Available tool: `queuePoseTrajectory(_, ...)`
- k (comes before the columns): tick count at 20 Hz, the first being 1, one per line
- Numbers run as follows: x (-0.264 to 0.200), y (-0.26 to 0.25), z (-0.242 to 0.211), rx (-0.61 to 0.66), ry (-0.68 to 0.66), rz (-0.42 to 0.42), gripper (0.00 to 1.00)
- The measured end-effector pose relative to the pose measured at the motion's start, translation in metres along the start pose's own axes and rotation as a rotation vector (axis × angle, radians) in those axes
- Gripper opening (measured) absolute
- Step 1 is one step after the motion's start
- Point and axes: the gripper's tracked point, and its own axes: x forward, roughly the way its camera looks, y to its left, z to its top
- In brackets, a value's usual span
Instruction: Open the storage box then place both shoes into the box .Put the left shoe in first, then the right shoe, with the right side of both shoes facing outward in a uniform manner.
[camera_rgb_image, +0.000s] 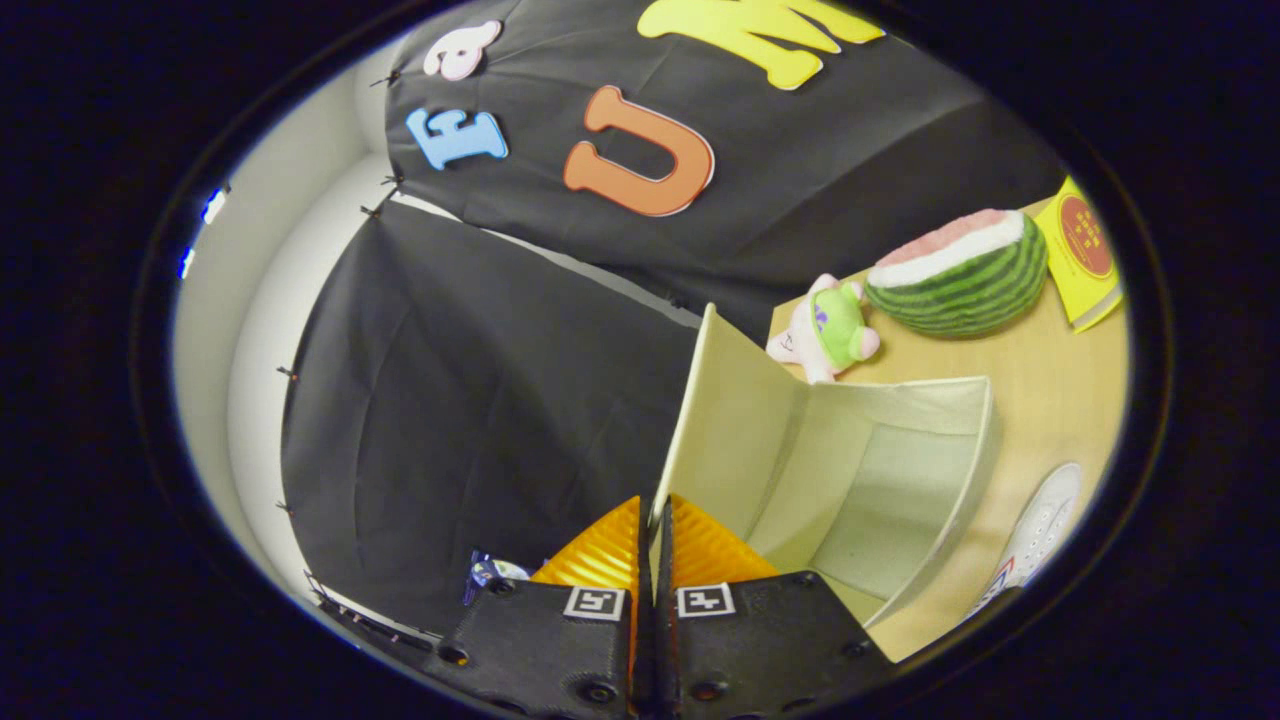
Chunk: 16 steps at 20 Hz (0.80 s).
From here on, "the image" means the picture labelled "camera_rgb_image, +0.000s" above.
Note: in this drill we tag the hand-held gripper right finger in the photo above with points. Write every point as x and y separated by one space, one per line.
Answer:
760 640

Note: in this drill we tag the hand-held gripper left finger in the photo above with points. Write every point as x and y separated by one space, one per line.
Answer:
560 650

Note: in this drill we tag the beige fabric storage box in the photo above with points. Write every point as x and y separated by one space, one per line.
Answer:
740 420

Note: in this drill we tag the white striped canvas shoe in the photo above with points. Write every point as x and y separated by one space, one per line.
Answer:
1045 520

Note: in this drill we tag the shiny blue white clutter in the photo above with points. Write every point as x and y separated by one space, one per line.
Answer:
490 575

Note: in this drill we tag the pink green plush toy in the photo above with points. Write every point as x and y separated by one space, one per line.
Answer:
835 330

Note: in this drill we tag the watermelon slice plush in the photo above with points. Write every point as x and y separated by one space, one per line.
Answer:
965 285

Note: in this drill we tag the yellow book red circle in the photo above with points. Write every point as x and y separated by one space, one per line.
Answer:
1080 250

